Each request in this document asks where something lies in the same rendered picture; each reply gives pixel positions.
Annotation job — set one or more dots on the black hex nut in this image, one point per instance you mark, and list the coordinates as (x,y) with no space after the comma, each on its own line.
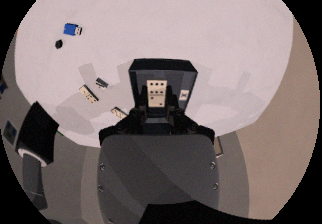
(58,44)

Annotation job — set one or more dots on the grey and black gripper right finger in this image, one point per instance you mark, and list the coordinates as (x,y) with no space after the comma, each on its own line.
(179,122)

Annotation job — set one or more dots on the beige domino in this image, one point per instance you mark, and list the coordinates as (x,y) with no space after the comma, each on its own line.
(156,91)
(88,94)
(118,113)

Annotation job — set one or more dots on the blue usb stick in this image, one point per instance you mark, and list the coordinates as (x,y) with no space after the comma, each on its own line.
(72,29)

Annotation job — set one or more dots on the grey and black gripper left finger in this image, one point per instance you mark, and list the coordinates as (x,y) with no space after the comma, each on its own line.
(132,123)

